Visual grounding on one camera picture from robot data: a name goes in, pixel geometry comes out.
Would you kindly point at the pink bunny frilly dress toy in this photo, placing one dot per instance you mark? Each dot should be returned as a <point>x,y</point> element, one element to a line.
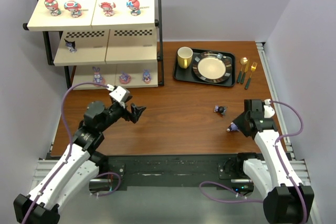
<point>108,8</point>

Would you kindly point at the yellow ceramic mug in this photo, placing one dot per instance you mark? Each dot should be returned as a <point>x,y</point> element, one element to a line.
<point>184,57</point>

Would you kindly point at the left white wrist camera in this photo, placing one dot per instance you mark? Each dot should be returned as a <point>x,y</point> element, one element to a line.
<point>119,95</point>

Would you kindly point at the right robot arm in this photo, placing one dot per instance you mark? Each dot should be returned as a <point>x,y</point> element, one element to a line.
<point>285,198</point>

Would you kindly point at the beige black three-tier shelf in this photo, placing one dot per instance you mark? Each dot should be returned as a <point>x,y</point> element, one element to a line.
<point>116,44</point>

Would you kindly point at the gold knife green handle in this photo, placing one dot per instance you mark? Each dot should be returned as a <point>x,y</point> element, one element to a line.
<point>245,71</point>

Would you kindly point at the pink bunny blue skirt toy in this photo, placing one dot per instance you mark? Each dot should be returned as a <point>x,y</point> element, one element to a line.
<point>134,6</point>

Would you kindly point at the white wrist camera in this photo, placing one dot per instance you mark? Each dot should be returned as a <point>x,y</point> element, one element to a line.
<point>269,111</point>
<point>119,95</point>

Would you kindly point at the gold spoon green handle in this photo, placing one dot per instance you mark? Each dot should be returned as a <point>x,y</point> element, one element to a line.
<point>243,61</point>

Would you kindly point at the pink bunny white bonnet toy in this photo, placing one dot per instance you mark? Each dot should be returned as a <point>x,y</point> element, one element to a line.
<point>74,8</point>

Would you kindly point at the purple bunny holding cake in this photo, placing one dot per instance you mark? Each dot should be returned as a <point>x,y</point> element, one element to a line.
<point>146,77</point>

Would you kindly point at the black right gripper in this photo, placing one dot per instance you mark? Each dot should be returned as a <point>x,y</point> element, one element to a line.
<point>247,123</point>

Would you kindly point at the black imp purple toy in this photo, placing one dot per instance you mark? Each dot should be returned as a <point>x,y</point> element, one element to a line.
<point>232,127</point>

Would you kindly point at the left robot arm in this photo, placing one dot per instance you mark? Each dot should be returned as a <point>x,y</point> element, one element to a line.
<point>80,163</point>

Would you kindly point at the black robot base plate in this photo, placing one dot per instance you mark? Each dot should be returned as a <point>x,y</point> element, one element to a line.
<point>171,170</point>

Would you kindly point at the pink bunny green hat toy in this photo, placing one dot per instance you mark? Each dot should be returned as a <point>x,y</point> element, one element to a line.
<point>52,6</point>

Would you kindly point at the purple bunny with pink bow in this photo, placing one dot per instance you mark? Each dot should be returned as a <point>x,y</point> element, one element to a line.
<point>97,77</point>

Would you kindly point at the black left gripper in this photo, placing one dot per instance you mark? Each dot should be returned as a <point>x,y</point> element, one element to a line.
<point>130,113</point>

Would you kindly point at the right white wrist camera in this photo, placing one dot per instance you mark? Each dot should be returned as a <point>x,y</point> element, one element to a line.
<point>269,111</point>

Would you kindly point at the black plastic tray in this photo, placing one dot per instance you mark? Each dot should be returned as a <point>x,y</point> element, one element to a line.
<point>192,74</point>

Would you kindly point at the striped rim dinner plate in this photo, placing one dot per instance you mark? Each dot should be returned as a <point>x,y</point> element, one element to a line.
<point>212,67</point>

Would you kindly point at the gold fork green handle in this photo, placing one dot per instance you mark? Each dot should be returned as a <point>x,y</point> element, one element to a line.
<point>252,69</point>

